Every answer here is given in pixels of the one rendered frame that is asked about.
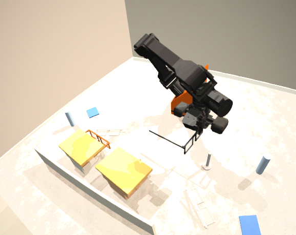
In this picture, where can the grey rectangular panel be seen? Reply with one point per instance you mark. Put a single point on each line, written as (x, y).
(98, 196)

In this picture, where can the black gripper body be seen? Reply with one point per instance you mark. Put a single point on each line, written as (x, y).
(218, 125)

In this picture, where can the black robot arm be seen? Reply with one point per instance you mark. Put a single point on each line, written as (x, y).
(183, 75)

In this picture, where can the black glasses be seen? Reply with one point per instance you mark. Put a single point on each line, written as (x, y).
(189, 143)

